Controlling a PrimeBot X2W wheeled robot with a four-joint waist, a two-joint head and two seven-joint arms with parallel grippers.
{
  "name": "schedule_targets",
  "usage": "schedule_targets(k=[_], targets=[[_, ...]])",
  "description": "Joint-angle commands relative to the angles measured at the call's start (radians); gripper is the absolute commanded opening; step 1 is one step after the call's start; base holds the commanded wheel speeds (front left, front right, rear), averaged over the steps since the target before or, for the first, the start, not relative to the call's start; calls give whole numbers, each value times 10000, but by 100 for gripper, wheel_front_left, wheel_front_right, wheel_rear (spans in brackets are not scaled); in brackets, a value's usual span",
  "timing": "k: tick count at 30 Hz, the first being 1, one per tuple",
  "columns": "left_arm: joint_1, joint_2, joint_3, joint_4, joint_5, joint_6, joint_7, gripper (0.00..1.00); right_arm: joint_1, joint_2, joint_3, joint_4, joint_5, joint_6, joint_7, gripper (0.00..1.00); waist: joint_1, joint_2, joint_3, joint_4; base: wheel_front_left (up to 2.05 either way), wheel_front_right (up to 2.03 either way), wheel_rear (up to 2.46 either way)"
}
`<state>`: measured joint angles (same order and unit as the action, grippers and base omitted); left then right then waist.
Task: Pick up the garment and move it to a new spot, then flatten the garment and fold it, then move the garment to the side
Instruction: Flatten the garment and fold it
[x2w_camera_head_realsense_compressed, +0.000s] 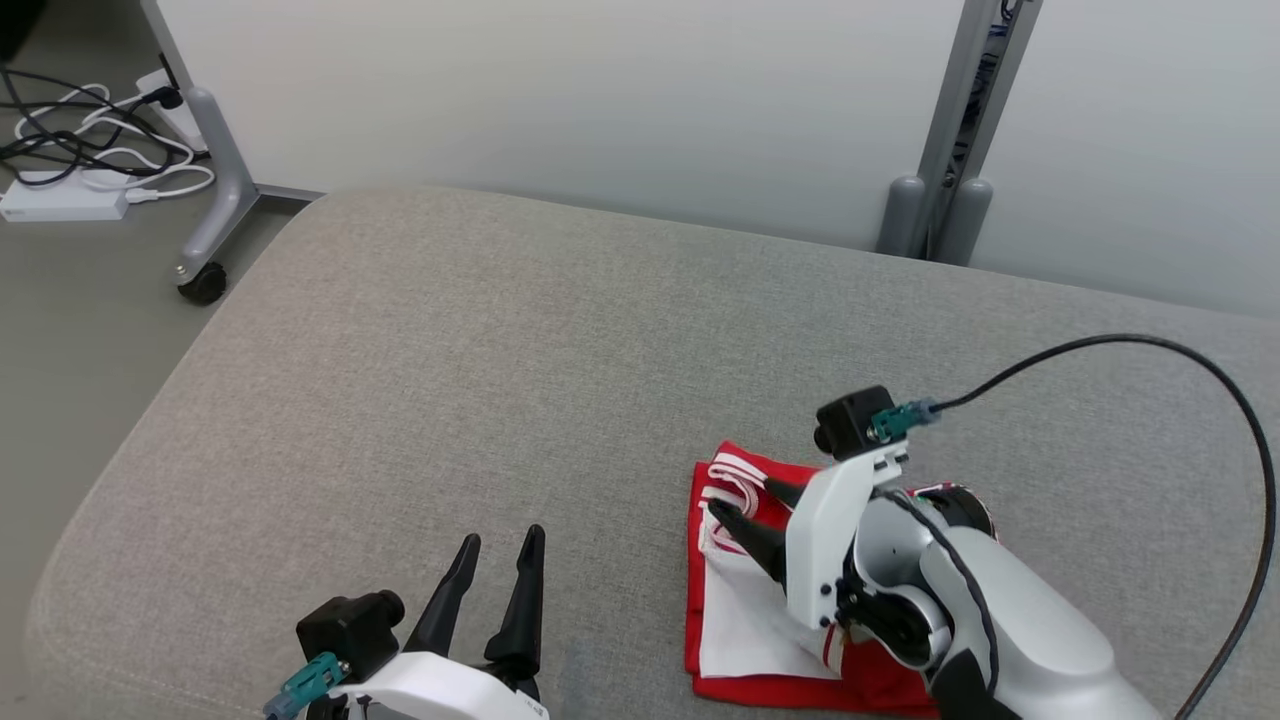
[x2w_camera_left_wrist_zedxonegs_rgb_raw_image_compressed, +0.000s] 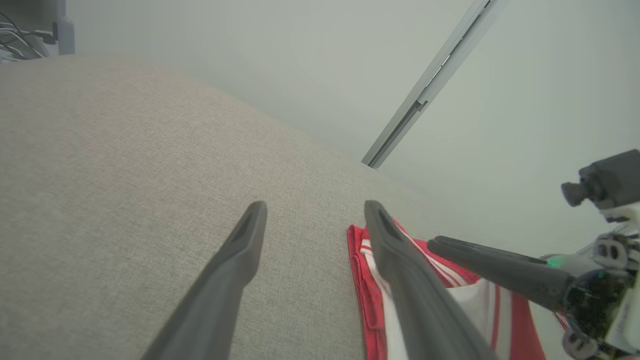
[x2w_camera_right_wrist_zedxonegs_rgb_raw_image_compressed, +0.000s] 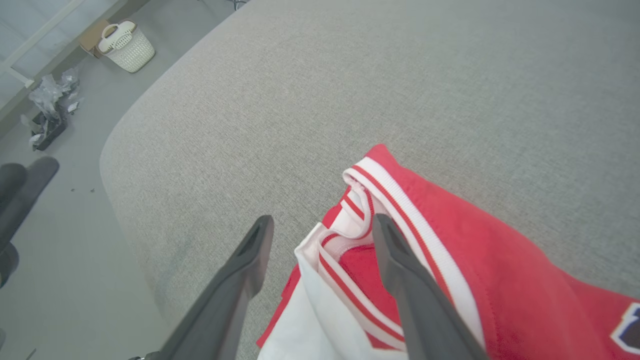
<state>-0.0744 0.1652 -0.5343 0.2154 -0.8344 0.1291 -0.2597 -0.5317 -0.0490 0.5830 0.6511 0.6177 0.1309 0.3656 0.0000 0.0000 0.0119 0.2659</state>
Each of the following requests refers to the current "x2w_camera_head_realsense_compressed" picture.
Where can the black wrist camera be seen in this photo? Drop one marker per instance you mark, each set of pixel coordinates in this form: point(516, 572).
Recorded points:
point(850, 420)
point(350, 630)

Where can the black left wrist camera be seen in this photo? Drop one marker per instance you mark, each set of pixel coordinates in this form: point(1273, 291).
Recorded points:
point(350, 630)

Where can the grey stand leg with caster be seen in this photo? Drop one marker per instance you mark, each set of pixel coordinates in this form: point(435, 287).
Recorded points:
point(225, 170)

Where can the teal left camera connector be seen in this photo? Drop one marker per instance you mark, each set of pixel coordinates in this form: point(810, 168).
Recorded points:
point(305, 685)

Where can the red Bulls basketball jersey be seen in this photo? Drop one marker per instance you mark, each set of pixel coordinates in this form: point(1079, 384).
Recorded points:
point(745, 625)

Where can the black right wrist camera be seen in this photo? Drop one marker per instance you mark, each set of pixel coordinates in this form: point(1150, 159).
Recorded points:
point(850, 420)

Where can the grey fabric sofa cushion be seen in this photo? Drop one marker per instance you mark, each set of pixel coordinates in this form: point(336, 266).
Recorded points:
point(450, 400)

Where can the teal right camera connector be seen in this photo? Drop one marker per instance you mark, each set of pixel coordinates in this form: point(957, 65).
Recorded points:
point(900, 420)

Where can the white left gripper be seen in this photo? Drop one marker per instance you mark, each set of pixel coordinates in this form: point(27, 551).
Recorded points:
point(440, 690)

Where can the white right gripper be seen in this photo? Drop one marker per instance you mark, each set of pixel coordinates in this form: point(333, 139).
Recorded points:
point(825, 540)

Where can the teal camera connector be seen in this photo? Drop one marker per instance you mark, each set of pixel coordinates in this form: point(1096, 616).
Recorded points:
point(305, 685)
point(900, 420)

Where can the grey metal partition post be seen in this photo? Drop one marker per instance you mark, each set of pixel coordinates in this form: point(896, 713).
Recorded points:
point(960, 150)

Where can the white power strip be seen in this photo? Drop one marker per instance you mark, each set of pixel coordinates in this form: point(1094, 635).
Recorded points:
point(60, 205)

